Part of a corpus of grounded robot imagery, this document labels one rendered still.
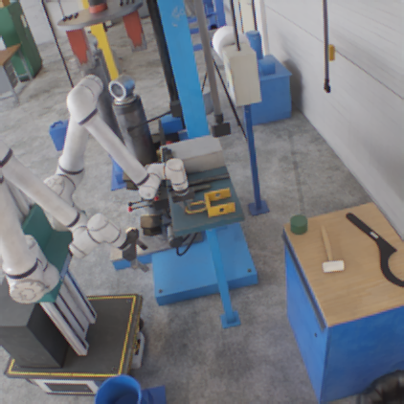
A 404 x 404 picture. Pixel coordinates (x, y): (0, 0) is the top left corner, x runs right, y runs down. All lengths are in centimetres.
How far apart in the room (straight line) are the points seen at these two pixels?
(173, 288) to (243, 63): 181
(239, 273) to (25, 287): 189
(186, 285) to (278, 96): 290
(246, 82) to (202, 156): 78
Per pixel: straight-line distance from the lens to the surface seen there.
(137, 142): 299
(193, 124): 296
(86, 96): 195
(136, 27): 275
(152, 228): 317
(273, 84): 512
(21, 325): 252
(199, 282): 320
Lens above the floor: 255
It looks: 39 degrees down
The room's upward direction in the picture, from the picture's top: 14 degrees counter-clockwise
